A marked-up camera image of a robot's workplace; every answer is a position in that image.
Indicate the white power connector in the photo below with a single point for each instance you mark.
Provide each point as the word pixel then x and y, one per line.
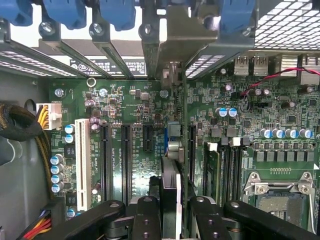
pixel 53 116

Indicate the white expansion slot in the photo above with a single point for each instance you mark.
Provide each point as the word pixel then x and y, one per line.
pixel 82 162

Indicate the black short expansion slot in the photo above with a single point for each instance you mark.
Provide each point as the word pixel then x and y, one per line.
pixel 148 137

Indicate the blue slot clip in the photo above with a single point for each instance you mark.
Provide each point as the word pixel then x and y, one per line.
pixel 237 15
pixel 117 13
pixel 15 12
pixel 67 13

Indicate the blue expansion slot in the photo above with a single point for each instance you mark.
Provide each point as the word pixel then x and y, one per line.
pixel 165 140

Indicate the open PC case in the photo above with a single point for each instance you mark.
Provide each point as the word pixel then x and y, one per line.
pixel 20 162

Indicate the CPU socket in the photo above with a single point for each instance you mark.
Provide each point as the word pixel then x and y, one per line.
pixel 280 205

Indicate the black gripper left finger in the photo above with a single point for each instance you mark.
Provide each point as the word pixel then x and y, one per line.
pixel 145 220

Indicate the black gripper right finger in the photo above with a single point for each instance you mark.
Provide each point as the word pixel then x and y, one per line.
pixel 207 222

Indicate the green motherboard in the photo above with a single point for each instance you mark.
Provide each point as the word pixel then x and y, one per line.
pixel 140 100

